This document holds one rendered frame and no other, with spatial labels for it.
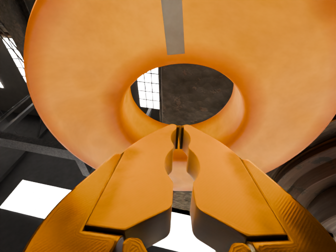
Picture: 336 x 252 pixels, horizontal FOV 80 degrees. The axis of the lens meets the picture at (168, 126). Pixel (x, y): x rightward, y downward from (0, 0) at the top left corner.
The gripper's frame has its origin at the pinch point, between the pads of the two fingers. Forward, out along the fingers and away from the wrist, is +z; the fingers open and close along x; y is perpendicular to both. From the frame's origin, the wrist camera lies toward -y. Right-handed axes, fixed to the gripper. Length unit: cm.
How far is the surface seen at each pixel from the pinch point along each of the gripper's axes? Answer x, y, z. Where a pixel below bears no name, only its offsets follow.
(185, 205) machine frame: 8, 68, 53
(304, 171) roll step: 24.1, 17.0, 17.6
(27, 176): -546, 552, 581
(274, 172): 21.0, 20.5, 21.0
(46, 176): -472, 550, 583
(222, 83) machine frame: 11.1, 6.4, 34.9
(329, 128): 24.2, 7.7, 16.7
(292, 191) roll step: 24.2, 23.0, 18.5
